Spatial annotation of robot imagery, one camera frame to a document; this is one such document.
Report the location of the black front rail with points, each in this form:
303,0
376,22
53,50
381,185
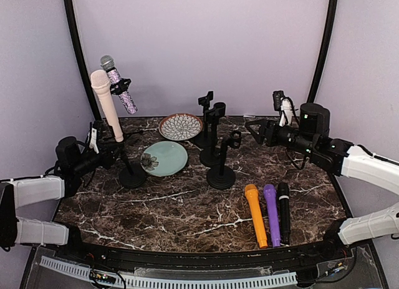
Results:
301,257

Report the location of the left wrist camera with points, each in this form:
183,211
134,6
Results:
95,133

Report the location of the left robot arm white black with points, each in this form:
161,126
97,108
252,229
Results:
28,203

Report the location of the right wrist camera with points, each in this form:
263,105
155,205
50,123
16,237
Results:
285,107

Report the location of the floral patterned bowl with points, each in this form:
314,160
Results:
180,126

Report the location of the black stand of cream microphone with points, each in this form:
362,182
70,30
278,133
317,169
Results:
132,176

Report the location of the black stand of purple microphone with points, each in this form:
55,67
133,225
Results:
210,156

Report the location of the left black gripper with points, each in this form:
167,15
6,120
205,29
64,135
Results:
107,158

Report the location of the light green plate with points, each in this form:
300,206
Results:
164,158

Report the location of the cream pink microphone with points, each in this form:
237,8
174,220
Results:
101,86

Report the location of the white slotted cable duct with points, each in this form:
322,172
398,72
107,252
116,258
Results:
164,279

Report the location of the left black frame post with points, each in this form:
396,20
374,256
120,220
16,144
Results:
79,56

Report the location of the right black frame post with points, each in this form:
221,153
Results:
324,48

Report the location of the black frame post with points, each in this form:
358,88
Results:
324,48
79,56

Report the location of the empty black microphone stand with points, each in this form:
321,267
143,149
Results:
202,140

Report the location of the tripod stand of glitter microphone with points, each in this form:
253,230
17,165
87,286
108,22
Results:
120,89

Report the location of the orange microphone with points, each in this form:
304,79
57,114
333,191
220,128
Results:
252,195

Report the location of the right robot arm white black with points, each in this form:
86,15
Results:
375,172

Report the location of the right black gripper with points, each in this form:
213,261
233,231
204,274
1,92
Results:
267,124

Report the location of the glitter silver purple microphone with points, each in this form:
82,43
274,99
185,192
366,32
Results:
119,86

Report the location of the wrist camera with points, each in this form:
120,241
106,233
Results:
285,107
95,133

